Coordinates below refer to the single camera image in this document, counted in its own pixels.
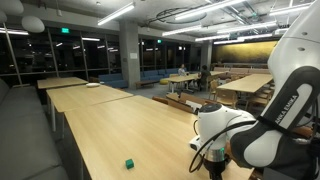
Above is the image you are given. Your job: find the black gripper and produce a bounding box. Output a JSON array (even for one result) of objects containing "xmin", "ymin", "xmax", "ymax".
[{"xmin": 203, "ymin": 161, "xmax": 227, "ymax": 180}]

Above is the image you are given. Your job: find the cardboard box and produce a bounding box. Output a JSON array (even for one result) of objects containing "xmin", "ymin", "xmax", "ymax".
[
  {"xmin": 165, "ymin": 92, "xmax": 195, "ymax": 114},
  {"xmin": 186, "ymin": 94, "xmax": 218, "ymax": 113}
]

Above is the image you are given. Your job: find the green cube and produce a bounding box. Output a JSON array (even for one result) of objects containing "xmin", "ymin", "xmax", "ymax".
[{"xmin": 125, "ymin": 158, "xmax": 135, "ymax": 170}]

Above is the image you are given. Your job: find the wooden table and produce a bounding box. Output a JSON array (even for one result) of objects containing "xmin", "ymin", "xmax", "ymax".
[
  {"xmin": 165, "ymin": 73, "xmax": 201, "ymax": 93},
  {"xmin": 37, "ymin": 76, "xmax": 89, "ymax": 101},
  {"xmin": 216, "ymin": 73, "xmax": 274, "ymax": 94},
  {"xmin": 46, "ymin": 84, "xmax": 134, "ymax": 133}
]

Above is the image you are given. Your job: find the brown leather seat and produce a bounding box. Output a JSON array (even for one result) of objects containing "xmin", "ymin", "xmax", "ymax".
[{"xmin": 292, "ymin": 125, "xmax": 315, "ymax": 138}]

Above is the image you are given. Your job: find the person in dark clothes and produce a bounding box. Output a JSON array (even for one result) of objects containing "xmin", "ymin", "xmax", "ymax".
[{"xmin": 198, "ymin": 64, "xmax": 212, "ymax": 89}]

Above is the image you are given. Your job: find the person in white shirt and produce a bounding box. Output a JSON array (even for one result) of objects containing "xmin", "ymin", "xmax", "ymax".
[{"xmin": 177, "ymin": 63, "xmax": 188, "ymax": 77}]

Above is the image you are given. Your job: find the blue sofa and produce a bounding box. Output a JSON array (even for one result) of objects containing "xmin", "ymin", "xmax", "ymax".
[
  {"xmin": 98, "ymin": 73, "xmax": 129, "ymax": 89},
  {"xmin": 139, "ymin": 68, "xmax": 180, "ymax": 82}
]

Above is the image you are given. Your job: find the ceiling light strip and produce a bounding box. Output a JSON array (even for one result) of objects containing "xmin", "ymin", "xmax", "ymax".
[
  {"xmin": 216, "ymin": 21, "xmax": 278, "ymax": 35},
  {"xmin": 174, "ymin": 0, "xmax": 248, "ymax": 21},
  {"xmin": 194, "ymin": 33, "xmax": 231, "ymax": 43},
  {"xmin": 97, "ymin": 1, "xmax": 136, "ymax": 26},
  {"xmin": 161, "ymin": 24, "xmax": 203, "ymax": 37}
]

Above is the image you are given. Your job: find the grey bench seat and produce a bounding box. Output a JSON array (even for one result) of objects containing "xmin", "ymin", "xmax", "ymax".
[{"xmin": 0, "ymin": 78, "xmax": 70, "ymax": 180}]

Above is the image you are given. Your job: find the white pendant lamp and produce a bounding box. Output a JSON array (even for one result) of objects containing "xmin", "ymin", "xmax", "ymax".
[
  {"xmin": 0, "ymin": 9, "xmax": 8, "ymax": 24},
  {"xmin": 21, "ymin": 15, "xmax": 46, "ymax": 34},
  {"xmin": 0, "ymin": 0, "xmax": 25, "ymax": 15}
]

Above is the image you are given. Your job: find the wrist camera on wooden mount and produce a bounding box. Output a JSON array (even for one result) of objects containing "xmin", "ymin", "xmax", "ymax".
[{"xmin": 224, "ymin": 142, "xmax": 233, "ymax": 159}]

